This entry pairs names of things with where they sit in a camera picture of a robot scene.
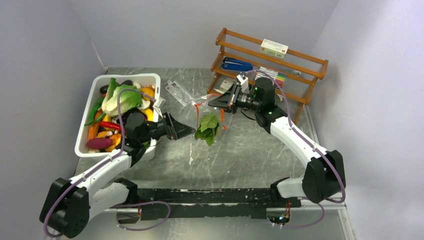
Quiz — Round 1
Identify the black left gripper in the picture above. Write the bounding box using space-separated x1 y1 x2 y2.
139 112 196 144

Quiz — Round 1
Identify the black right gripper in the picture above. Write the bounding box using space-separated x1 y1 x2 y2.
208 82 261 115

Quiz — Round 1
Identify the clear zip top bag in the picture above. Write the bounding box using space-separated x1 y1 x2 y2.
190 93 228 147

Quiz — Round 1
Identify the green romaine lettuce leaf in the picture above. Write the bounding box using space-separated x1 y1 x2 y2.
194 113 220 147

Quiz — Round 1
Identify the red chili pepper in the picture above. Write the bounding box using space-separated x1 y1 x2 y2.
99 121 122 132

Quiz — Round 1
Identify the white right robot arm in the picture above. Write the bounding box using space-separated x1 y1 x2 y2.
208 77 346 207

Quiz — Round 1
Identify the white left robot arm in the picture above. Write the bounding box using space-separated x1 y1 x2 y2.
39 112 196 238

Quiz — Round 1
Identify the white green box lower shelf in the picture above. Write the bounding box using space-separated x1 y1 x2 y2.
219 80 234 93

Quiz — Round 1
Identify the white green box shelf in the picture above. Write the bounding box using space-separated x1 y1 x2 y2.
219 80 234 93
260 39 289 59

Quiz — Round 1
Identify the yellow banana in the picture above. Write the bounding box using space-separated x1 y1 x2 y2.
141 108 154 122

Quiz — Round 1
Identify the blue stapler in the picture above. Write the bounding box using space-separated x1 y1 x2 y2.
221 57 254 72

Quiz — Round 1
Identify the white mushroom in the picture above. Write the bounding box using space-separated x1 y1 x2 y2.
137 98 151 111

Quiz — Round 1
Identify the packaged protractor ruler set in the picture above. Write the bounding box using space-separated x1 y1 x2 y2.
165 80 194 107

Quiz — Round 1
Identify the orange bell pepper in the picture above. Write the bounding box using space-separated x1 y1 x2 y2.
140 87 155 102

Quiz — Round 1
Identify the coloured marker set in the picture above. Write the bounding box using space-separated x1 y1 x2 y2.
254 66 287 87

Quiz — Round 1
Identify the green white cabbage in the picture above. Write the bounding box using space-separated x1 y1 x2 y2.
101 77 142 118

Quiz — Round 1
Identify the white green box top shelf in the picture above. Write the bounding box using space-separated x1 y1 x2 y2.
260 39 289 59

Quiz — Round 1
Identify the wooden desk shelf rack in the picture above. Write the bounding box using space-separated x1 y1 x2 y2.
207 27 329 123

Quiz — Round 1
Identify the purple sweet potato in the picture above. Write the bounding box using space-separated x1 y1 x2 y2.
86 137 113 150

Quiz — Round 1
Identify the orange carrot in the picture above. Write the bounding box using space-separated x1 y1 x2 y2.
87 110 103 141

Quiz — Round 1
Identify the green chili pepper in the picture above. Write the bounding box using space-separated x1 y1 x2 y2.
84 96 104 126

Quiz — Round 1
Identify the white plastic bin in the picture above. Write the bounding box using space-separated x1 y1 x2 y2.
74 73 162 163

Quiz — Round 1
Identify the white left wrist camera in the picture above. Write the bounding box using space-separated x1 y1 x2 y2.
152 97 166 117

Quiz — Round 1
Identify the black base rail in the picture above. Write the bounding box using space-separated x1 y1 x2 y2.
117 188 301 220

